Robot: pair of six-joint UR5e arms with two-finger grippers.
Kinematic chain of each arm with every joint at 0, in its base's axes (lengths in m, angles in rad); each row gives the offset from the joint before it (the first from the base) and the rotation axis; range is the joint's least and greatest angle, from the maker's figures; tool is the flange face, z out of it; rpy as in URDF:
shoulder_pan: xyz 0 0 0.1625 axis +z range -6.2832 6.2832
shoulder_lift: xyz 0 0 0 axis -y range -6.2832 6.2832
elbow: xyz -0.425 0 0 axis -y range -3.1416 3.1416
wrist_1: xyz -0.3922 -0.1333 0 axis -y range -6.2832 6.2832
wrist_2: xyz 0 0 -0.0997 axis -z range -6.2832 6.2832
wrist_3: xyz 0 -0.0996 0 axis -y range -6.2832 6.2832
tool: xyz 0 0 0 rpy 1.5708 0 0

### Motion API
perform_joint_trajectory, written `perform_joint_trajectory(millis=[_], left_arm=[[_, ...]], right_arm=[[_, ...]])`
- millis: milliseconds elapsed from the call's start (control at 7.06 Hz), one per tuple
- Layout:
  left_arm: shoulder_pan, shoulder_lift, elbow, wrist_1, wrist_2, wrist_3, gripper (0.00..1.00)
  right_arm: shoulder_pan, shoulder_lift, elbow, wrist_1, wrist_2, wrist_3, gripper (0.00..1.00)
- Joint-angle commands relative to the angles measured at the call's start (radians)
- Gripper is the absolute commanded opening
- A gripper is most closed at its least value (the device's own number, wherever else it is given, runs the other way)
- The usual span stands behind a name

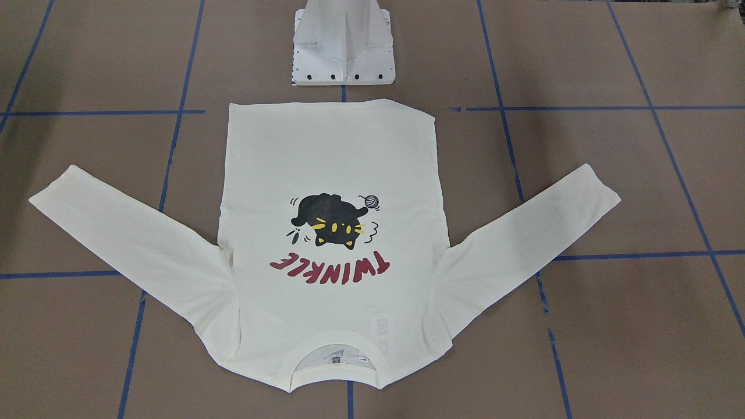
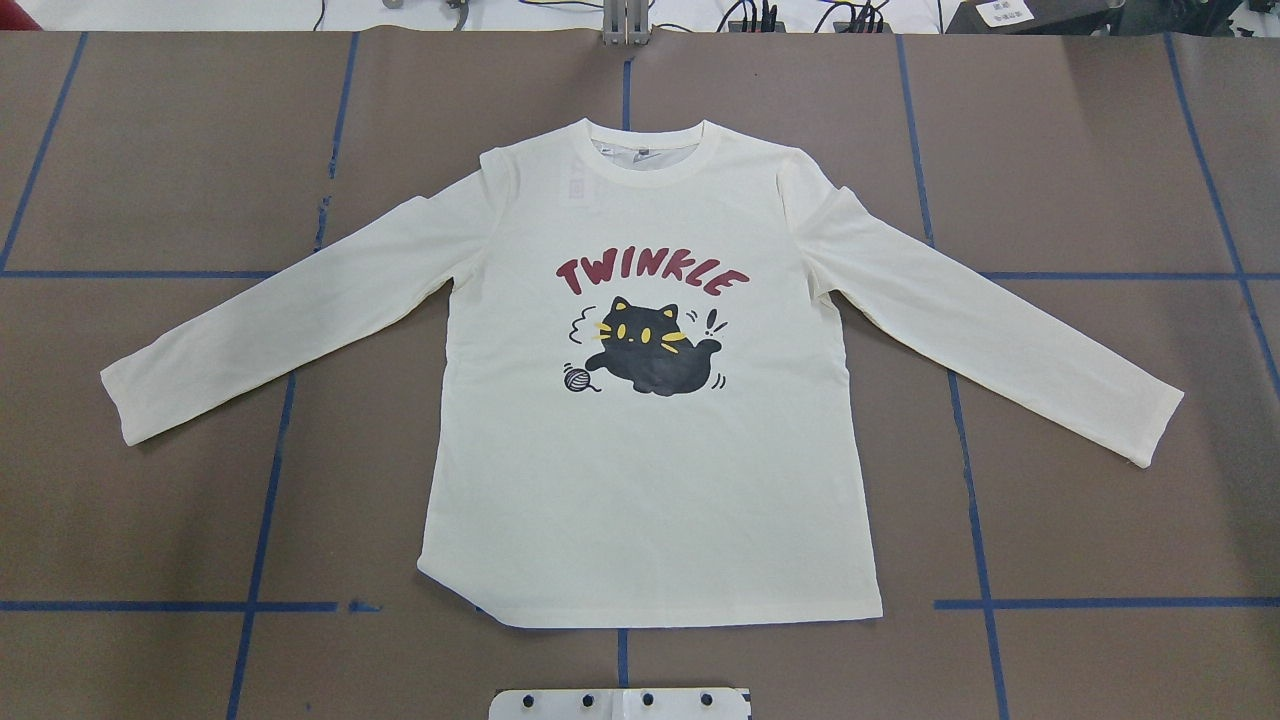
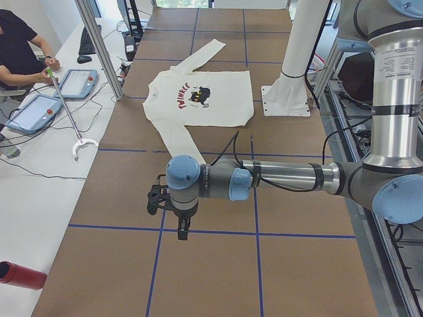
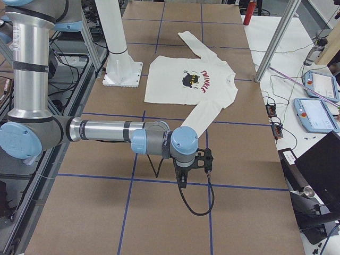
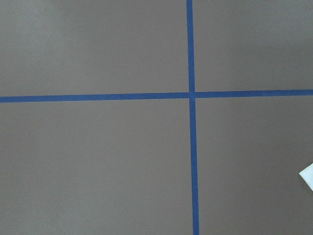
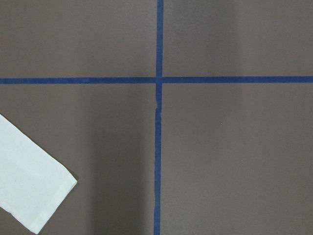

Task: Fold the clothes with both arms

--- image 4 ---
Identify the cream long-sleeve cat shirt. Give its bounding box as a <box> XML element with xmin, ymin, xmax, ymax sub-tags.
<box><xmin>144</xmin><ymin>31</ymin><xmax>238</xmax><ymax>136</ymax></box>

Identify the blue teach pendant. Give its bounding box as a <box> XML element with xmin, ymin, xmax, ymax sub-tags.
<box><xmin>293</xmin><ymin>98</ymin><xmax>339</xmax><ymax>133</ymax></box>
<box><xmin>304</xmin><ymin>71</ymin><xmax>339</xmax><ymax>103</ymax></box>

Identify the aluminium frame post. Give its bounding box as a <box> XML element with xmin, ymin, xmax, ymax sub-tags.
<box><xmin>254</xmin><ymin>0</ymin><xmax>301</xmax><ymax>83</ymax></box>

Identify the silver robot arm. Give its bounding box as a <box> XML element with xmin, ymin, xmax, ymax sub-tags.
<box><xmin>1</xmin><ymin>1</ymin><xmax>198</xmax><ymax>188</ymax></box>

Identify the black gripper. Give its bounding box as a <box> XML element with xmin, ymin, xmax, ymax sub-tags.
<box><xmin>174</xmin><ymin>159</ymin><xmax>198</xmax><ymax>188</ymax></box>

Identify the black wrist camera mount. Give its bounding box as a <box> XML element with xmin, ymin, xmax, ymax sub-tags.
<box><xmin>193</xmin><ymin>148</ymin><xmax>214</xmax><ymax>173</ymax></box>

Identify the near blue teach pendant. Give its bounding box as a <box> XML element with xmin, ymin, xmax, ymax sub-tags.
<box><xmin>293</xmin><ymin>98</ymin><xmax>339</xmax><ymax>133</ymax></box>

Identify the orange black connector board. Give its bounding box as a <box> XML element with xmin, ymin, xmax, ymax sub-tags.
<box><xmin>266</xmin><ymin>104</ymin><xmax>277</xmax><ymax>117</ymax></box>

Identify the far blue teach pendant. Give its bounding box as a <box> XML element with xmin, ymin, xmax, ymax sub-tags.
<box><xmin>304</xmin><ymin>71</ymin><xmax>339</xmax><ymax>103</ymax></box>

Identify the red cylinder bottle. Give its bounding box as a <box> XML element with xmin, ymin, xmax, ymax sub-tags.
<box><xmin>243</xmin><ymin>0</ymin><xmax>257</xmax><ymax>26</ymax></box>

